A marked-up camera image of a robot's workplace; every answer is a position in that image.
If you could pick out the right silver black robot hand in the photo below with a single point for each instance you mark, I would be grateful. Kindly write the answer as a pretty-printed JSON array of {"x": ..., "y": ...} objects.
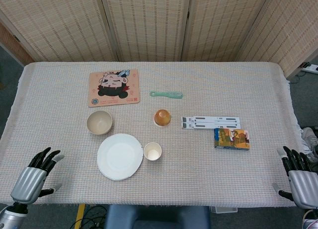
[{"x": 304, "y": 186}]

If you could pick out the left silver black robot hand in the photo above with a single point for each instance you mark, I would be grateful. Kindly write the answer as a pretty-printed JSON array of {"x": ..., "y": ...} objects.
[{"x": 29, "y": 181}]

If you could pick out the beige bowl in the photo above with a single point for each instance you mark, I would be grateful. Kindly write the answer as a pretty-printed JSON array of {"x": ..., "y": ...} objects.
[{"x": 99, "y": 122}]

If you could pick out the white paper cup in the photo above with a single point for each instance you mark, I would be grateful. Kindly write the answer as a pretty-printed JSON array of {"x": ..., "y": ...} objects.
[{"x": 152, "y": 152}]

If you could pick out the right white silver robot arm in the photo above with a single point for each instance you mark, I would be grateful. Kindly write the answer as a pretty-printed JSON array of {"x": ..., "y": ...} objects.
[{"x": 313, "y": 222}]

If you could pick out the white paper plate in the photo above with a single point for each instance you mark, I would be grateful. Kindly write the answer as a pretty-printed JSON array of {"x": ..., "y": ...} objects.
[{"x": 116, "y": 157}]

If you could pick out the orange translucent jelly cup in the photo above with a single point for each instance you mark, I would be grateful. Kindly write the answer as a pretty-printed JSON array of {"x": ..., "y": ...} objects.
[{"x": 162, "y": 117}]

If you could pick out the white sneaker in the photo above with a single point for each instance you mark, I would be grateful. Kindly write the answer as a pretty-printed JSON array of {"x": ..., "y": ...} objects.
[{"x": 310, "y": 137}]

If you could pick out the clear plastic box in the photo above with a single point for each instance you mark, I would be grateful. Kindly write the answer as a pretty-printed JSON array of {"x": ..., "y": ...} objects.
[{"x": 223, "y": 209}]

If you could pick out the blue orange cardboard box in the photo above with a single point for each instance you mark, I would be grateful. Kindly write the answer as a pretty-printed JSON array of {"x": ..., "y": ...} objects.
[{"x": 231, "y": 139}]

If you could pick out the pale woven tablecloth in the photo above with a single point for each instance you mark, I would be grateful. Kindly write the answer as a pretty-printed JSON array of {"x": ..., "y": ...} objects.
[{"x": 198, "y": 176}]

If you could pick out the white folding laptop stand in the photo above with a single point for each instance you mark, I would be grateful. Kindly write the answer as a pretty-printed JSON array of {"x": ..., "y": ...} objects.
[{"x": 211, "y": 122}]

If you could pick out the white power strip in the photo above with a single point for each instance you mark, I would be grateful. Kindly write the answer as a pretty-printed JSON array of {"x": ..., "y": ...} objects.
[{"x": 313, "y": 68}]

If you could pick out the cartoon girl mouse pad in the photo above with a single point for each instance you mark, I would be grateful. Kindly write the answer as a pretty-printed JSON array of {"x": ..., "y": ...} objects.
[{"x": 113, "y": 88}]

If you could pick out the blue padded seat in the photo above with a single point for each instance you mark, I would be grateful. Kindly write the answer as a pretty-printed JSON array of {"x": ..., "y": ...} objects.
[{"x": 154, "y": 217}]

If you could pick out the woven folding screen panel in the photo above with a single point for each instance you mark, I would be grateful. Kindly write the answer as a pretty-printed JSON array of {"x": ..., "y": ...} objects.
[
  {"x": 149, "y": 22},
  {"x": 293, "y": 27},
  {"x": 62, "y": 22},
  {"x": 10, "y": 45},
  {"x": 223, "y": 22}
]

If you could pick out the green plastic comb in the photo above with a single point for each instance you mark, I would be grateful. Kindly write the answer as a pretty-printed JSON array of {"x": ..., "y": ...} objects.
[{"x": 174, "y": 95}]

